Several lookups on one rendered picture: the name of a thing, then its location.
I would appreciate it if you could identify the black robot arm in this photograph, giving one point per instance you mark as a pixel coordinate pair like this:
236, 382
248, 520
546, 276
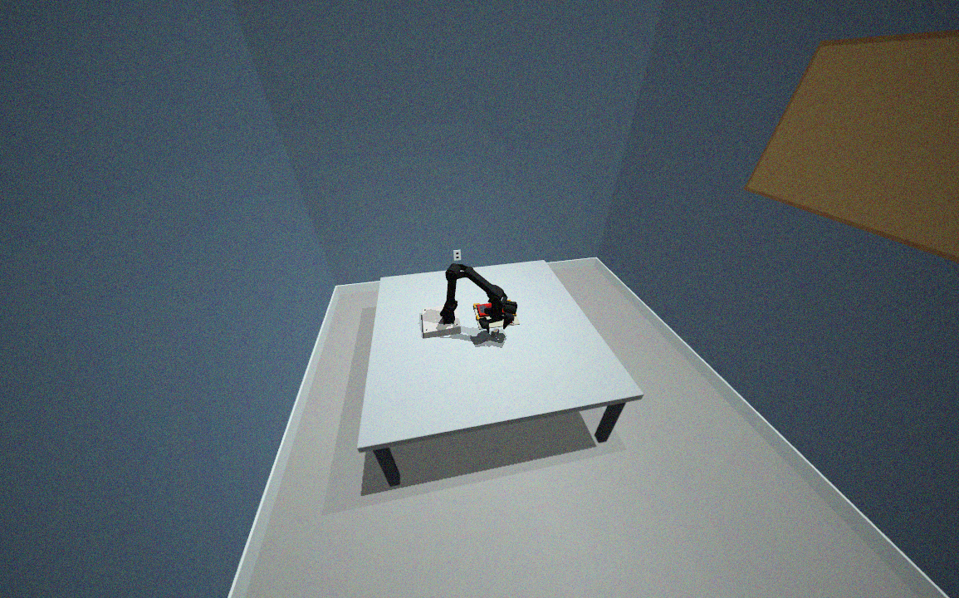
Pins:
497, 296

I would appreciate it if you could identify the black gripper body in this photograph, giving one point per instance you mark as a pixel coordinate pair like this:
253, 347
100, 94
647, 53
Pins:
496, 316

